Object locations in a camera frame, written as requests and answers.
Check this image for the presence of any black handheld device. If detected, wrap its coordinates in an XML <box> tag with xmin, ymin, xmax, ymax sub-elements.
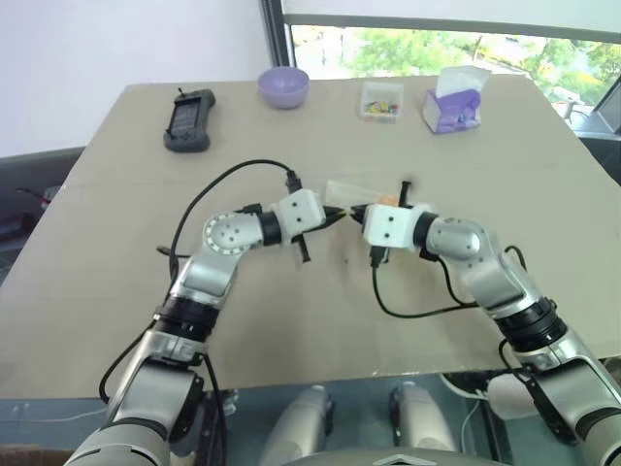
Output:
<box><xmin>162</xmin><ymin>87</ymin><xmax>216</xmax><ymax>153</ymax></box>

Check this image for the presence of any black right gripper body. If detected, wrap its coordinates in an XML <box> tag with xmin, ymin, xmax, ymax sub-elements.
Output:
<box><xmin>357</xmin><ymin>180</ymin><xmax>412</xmax><ymax>230</ymax></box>

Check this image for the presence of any clear box of colourful pieces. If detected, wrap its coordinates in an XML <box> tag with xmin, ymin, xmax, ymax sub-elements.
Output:
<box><xmin>359</xmin><ymin>81</ymin><xmax>406</xmax><ymax>123</ymax></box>

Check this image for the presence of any dark window frame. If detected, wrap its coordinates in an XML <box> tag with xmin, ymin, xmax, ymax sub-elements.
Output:
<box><xmin>260</xmin><ymin>0</ymin><xmax>294</xmax><ymax>69</ymax></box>

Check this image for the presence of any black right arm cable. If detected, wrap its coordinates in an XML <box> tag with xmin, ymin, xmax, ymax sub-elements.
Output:
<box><xmin>370</xmin><ymin>244</ymin><xmax>529</xmax><ymax>320</ymax></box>

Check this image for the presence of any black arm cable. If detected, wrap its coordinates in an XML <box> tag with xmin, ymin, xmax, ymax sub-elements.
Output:
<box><xmin>370</xmin><ymin>244</ymin><xmax>529</xmax><ymax>320</ymax></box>
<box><xmin>155</xmin><ymin>158</ymin><xmax>303</xmax><ymax>292</ymax></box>

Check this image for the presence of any silver robot leg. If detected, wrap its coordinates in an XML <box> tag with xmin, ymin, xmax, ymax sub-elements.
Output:
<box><xmin>263</xmin><ymin>384</ymin><xmax>337</xmax><ymax>463</ymax></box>
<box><xmin>389</xmin><ymin>382</ymin><xmax>458</xmax><ymax>453</ymax></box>

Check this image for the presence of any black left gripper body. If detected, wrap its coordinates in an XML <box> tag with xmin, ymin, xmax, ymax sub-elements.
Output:
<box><xmin>292</xmin><ymin>206</ymin><xmax>341</xmax><ymax>265</ymax></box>

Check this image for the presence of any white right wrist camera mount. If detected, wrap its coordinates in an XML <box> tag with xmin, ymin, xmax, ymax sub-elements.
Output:
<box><xmin>362</xmin><ymin>200</ymin><xmax>437</xmax><ymax>254</ymax></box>

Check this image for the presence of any white power adapter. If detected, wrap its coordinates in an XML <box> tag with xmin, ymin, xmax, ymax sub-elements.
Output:
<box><xmin>486</xmin><ymin>375</ymin><xmax>537</xmax><ymax>420</ymax></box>

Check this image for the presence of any silver right robot leg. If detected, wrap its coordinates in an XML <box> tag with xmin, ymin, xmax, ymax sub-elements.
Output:
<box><xmin>389</xmin><ymin>382</ymin><xmax>458</xmax><ymax>453</ymax></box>

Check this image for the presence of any silver left robot leg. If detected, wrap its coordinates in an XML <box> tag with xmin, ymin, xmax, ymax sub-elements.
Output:
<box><xmin>263</xmin><ymin>384</ymin><xmax>337</xmax><ymax>463</ymax></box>

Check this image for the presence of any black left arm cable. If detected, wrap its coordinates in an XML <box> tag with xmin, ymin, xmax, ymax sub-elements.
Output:
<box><xmin>155</xmin><ymin>158</ymin><xmax>303</xmax><ymax>292</ymax></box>

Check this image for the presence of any clear zip bag yellow zipper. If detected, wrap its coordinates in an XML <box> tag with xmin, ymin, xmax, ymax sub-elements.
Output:
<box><xmin>323</xmin><ymin>179</ymin><xmax>405</xmax><ymax>211</ymax></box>

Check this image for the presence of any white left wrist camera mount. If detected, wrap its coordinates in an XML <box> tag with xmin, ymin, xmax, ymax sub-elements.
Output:
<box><xmin>268</xmin><ymin>189</ymin><xmax>326</xmax><ymax>244</ymax></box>

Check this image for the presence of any purple tissue box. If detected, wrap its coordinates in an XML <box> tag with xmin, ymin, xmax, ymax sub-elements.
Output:
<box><xmin>420</xmin><ymin>65</ymin><xmax>491</xmax><ymax>135</ymax></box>

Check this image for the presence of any purple bowl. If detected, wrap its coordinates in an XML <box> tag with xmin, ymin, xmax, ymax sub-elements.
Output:
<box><xmin>256</xmin><ymin>66</ymin><xmax>311</xmax><ymax>111</ymax></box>

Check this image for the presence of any brown cardboard box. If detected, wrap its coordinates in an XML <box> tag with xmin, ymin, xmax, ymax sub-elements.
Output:
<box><xmin>0</xmin><ymin>447</ymin><xmax>75</xmax><ymax>466</ymax></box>

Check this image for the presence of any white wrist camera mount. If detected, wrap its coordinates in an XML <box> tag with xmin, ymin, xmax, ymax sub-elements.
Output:
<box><xmin>268</xmin><ymin>189</ymin><xmax>326</xmax><ymax>244</ymax></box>
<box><xmin>362</xmin><ymin>200</ymin><xmax>437</xmax><ymax>254</ymax></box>

